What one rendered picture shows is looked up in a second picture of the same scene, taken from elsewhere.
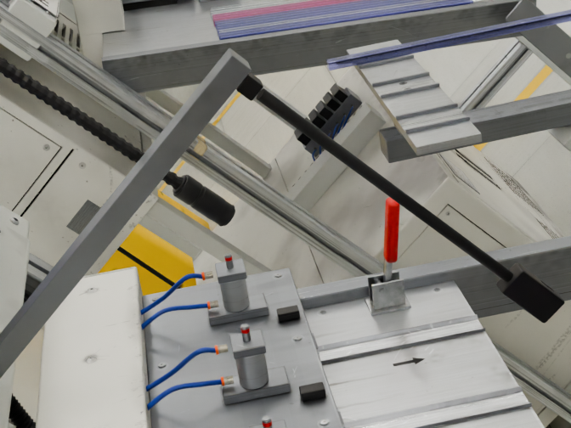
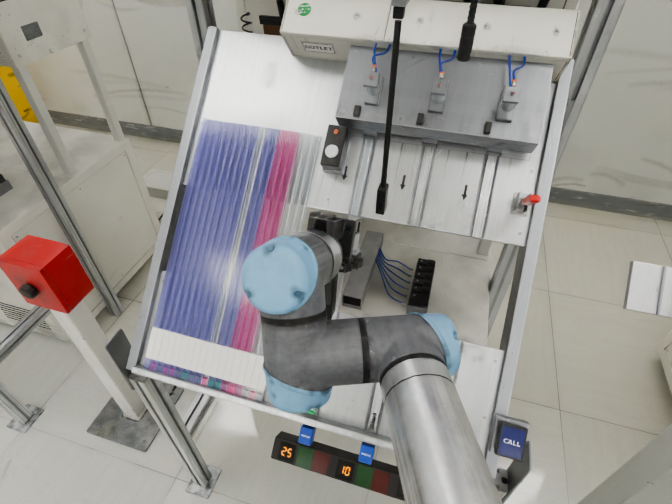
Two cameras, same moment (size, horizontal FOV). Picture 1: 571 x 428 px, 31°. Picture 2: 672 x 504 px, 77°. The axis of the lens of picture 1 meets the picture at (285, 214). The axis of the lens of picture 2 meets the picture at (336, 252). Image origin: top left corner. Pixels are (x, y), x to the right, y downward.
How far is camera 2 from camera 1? 0.79 m
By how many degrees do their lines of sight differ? 75
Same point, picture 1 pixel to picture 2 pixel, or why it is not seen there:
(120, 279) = (559, 47)
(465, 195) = not seen: outside the picture
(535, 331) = not seen: outside the picture
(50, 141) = not seen: outside the picture
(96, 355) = (488, 29)
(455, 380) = (440, 204)
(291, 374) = (440, 115)
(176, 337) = (500, 74)
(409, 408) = (430, 177)
